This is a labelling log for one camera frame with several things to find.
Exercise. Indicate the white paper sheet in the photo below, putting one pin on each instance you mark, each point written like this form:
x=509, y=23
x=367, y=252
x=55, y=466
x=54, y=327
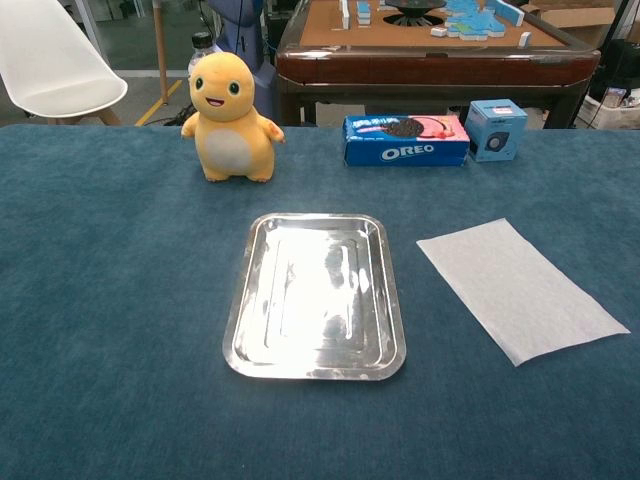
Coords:
x=520, y=290

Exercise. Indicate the shiny metal tray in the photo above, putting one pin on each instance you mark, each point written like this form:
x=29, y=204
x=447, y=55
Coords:
x=315, y=300

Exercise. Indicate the blue Oreo cookie box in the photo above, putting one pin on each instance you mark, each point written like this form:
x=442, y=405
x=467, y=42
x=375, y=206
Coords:
x=405, y=152

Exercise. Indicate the yellow plush dinosaur toy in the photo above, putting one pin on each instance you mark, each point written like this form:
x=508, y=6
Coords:
x=227, y=145

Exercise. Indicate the blue grey machine base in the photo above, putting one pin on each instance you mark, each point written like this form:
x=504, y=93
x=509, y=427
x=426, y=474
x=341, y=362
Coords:
x=261, y=85

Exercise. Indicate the brown mahjong table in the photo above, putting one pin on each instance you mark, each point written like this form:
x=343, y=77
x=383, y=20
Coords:
x=425, y=70

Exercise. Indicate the small light blue box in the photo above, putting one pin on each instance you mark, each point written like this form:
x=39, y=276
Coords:
x=495, y=130

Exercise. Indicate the narrow standing tile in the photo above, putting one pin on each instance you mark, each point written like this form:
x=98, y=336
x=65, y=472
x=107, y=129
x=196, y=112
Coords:
x=344, y=14

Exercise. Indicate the clear plastic water bottle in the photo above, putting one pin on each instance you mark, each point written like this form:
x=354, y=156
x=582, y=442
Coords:
x=202, y=42

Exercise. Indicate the stacked blue white tiles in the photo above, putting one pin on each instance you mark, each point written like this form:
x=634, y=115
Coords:
x=364, y=14

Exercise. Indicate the flat white mahjong tile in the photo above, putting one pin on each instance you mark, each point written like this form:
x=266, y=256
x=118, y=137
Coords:
x=440, y=32

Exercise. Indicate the black mahjong table dome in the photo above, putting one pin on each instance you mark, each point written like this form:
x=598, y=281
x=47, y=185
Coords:
x=415, y=9

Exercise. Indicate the blue mahjong tile pile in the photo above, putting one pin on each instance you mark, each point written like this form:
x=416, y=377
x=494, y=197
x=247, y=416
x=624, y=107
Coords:
x=472, y=22

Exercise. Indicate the upright white mahjong tile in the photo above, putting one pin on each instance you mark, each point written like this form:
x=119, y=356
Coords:
x=525, y=40

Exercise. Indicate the long blue tile row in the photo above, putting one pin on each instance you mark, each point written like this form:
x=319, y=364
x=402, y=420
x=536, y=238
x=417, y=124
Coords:
x=507, y=12

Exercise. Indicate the white plastic crate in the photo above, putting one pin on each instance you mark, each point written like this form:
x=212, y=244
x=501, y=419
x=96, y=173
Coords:
x=612, y=107

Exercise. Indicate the white chair with wooden legs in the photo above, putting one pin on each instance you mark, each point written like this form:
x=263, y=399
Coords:
x=50, y=60

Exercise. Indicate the brown cardboard box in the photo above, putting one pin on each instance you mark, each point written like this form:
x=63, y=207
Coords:
x=575, y=20

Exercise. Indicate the wooden post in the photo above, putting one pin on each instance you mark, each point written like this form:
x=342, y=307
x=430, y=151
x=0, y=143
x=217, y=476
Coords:
x=160, y=50

